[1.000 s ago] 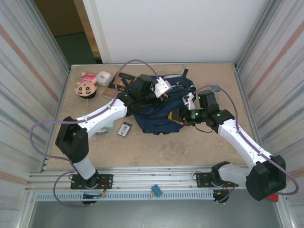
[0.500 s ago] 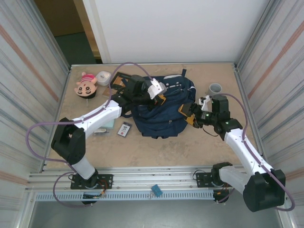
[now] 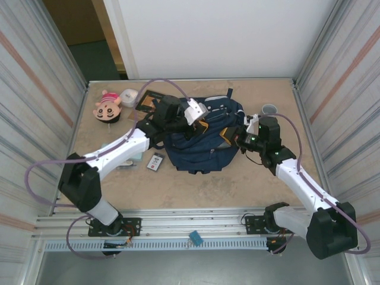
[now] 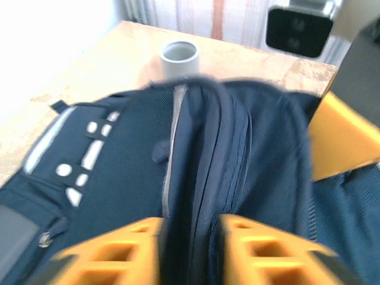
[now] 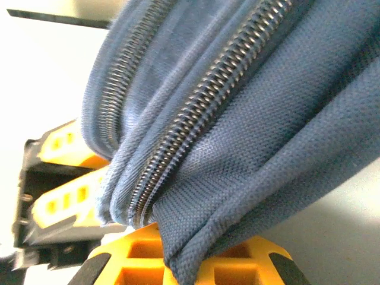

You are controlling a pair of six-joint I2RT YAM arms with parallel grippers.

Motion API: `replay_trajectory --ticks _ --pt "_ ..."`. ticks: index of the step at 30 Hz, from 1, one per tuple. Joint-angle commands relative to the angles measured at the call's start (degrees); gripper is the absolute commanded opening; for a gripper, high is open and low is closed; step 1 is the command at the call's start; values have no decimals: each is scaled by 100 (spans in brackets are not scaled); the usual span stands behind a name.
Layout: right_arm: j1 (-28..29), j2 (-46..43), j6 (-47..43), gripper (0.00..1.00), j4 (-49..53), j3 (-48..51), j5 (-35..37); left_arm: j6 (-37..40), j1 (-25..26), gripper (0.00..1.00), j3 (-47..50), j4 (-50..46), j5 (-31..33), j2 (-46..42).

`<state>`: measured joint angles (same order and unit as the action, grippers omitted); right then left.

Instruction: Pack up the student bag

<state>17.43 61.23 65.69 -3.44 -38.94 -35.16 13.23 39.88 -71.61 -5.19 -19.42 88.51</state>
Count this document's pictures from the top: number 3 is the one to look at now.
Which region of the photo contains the brown wooden door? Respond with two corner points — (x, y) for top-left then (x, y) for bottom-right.
(43, 0), (127, 74)

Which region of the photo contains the brown hardcover book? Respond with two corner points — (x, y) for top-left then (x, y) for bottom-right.
(128, 88), (167, 122)

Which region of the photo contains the clear plastic pouch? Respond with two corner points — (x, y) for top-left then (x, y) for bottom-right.
(115, 160), (139, 170)

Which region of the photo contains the white partition panel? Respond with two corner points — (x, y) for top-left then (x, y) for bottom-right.
(102, 0), (339, 81)

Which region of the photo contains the aluminium rail frame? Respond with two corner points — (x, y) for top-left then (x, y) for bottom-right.
(31, 207), (357, 242)

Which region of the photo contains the grey cup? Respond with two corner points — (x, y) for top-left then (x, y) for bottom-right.
(260, 103), (278, 117)

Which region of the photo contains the black white card pack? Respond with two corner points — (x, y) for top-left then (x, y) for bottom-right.
(147, 151), (166, 172)

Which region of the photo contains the thin black gripper wire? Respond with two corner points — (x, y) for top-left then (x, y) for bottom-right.
(245, 150), (267, 167)

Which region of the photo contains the white plastic case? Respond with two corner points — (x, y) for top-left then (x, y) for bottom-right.
(119, 88), (140, 108)

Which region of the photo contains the blue binder clip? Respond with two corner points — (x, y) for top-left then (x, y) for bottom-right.
(184, 230), (203, 249)

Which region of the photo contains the pink plush doll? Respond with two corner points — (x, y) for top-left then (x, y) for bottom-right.
(92, 90), (122, 123)

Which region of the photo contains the slotted grey cable duct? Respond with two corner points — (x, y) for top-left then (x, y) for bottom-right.
(38, 239), (270, 252)

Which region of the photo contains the navy blue backpack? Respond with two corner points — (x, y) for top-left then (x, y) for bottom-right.
(150, 88), (246, 175)

